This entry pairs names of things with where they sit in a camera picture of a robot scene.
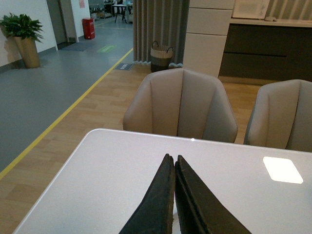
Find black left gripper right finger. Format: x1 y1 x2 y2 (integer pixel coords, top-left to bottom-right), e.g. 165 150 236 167
175 155 250 234

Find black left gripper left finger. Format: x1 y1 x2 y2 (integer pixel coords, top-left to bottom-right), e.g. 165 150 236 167
120 154 176 234

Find beige chair right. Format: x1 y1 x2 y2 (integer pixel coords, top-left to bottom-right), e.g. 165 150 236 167
244 79 312 152

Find dark kitchen counter cabinet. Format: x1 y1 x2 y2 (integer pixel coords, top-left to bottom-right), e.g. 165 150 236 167
219 23 312 81

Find white cabinet column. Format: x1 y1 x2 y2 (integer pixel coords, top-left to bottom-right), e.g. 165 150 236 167
183 0 234 77

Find grey curtain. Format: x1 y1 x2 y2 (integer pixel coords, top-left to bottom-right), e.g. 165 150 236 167
133 0 190 64

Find red bin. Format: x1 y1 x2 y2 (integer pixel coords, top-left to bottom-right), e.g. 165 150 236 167
82 18 95 39

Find grey cloth on counter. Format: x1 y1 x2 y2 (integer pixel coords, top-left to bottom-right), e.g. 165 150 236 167
264 16 277 22

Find white microwave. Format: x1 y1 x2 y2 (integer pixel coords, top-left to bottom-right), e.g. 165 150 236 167
232 0 270 20

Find distant table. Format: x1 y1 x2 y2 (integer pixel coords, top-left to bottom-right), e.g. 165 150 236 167
112 4 127 23

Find gold plant pot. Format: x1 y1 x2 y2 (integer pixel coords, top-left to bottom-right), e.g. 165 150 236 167
13 37 40 68

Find green potted plant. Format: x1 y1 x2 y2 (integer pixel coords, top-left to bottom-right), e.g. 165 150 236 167
0 13 43 42

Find woven basket with handles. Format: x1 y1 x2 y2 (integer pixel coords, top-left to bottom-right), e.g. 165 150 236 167
150 40 174 72

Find pink wall notice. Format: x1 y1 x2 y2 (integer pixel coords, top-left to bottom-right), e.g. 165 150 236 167
79 0 85 8

